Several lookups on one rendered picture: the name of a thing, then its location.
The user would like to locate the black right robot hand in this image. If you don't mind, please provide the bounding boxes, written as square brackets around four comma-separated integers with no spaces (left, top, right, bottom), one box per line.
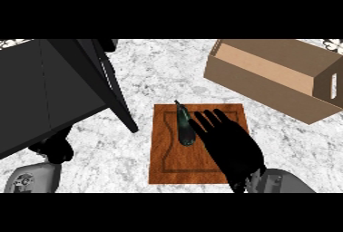
[186,108,267,194]

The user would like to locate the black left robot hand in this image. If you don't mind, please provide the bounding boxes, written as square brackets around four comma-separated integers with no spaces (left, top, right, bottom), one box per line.
[28,126,75,165]

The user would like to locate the brown wooden cutting board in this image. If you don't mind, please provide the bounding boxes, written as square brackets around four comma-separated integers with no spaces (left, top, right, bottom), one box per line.
[147,103,249,185]

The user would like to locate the open cardboard box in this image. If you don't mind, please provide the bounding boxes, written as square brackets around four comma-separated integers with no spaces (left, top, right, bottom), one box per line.
[202,39,343,125]

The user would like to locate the dark grey appliance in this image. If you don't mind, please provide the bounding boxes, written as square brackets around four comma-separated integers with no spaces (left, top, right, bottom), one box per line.
[0,39,112,160]

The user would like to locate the dark grey open door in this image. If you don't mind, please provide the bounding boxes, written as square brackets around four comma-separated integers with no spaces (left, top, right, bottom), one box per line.
[47,39,138,134]

